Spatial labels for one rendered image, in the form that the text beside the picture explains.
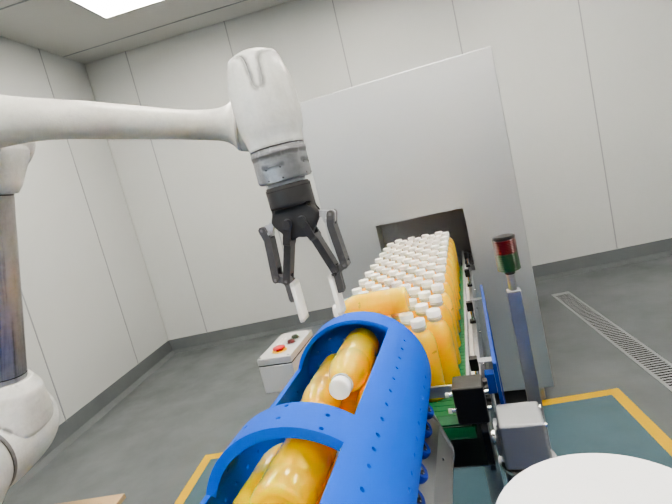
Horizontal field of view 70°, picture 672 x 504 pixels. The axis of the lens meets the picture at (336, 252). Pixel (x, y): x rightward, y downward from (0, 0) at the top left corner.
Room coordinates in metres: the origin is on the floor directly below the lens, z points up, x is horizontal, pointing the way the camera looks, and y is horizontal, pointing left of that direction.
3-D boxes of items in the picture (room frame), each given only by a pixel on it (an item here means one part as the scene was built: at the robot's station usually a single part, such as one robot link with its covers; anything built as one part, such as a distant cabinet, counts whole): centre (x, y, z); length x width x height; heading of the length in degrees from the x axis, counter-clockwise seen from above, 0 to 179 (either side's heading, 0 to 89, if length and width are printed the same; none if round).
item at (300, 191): (0.80, 0.05, 1.49); 0.08 x 0.07 x 0.09; 73
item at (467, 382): (1.05, -0.22, 0.95); 0.10 x 0.07 x 0.10; 74
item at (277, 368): (1.35, 0.20, 1.05); 0.20 x 0.10 x 0.10; 164
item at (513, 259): (1.33, -0.47, 1.18); 0.06 x 0.06 x 0.05
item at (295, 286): (0.81, 0.08, 1.34); 0.03 x 0.01 x 0.07; 163
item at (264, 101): (0.81, 0.05, 1.67); 0.13 x 0.11 x 0.16; 1
